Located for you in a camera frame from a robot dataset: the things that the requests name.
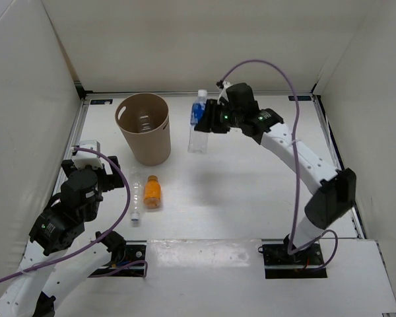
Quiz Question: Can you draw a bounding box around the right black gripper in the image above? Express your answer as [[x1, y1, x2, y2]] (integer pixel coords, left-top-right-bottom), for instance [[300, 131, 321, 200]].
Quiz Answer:
[[194, 100, 243, 135]]

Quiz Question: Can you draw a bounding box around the blue label plastic bottle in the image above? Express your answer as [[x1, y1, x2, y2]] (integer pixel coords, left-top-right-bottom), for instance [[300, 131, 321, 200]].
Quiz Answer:
[[188, 89, 208, 154]]

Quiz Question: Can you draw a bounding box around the long clear plastic bottle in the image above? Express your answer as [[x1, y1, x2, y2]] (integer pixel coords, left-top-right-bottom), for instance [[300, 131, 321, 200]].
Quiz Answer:
[[129, 167, 144, 225]]

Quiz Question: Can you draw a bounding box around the orange juice bottle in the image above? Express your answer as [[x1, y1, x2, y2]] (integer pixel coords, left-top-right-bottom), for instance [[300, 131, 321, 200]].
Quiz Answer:
[[143, 175, 162, 209]]

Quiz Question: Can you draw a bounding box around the small clear plastic bottle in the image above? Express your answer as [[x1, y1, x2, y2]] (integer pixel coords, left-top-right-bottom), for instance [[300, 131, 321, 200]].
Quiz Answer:
[[137, 114, 154, 133]]

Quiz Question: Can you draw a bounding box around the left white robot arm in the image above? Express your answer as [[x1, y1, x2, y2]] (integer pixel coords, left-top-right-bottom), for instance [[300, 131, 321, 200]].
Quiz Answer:
[[0, 151, 125, 316]]

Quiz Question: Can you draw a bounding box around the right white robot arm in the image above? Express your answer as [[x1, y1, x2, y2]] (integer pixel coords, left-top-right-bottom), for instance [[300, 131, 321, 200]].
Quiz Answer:
[[194, 81, 356, 264]]

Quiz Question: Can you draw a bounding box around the tan cylindrical bin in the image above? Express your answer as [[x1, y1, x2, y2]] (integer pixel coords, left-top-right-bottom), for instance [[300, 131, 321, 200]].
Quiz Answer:
[[115, 93, 171, 166]]

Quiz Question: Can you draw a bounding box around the left blue corner label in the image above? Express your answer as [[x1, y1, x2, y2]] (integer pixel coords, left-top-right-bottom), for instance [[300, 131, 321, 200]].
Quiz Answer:
[[90, 99, 113, 105]]

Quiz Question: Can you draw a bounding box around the blue corner label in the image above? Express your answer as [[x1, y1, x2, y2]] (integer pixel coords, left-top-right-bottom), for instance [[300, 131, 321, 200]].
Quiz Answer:
[[288, 95, 312, 102], [90, 99, 113, 105]]

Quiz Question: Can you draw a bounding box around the right blue corner label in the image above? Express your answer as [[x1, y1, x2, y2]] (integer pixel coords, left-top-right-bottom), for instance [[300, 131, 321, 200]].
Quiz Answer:
[[288, 95, 312, 102]]

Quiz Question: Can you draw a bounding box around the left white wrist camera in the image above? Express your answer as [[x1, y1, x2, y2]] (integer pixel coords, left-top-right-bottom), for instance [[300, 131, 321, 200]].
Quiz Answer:
[[71, 140, 103, 170]]

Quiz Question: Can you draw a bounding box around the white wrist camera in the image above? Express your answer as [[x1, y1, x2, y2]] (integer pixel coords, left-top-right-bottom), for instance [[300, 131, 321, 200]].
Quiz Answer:
[[216, 80, 232, 104], [71, 140, 103, 170]]

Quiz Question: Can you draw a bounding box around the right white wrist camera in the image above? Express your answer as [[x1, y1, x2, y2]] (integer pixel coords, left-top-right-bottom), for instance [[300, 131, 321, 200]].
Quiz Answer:
[[216, 80, 232, 104]]

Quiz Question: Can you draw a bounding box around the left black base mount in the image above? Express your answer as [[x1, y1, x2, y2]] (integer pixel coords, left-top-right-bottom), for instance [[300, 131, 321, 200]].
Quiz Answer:
[[89, 240, 147, 278]]

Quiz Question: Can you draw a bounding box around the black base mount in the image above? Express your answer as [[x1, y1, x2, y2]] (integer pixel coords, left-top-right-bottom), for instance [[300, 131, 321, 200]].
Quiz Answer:
[[89, 240, 147, 278], [257, 243, 327, 279]]

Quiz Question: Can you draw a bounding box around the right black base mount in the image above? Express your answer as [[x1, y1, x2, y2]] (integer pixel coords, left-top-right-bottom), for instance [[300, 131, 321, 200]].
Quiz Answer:
[[257, 243, 327, 279]]

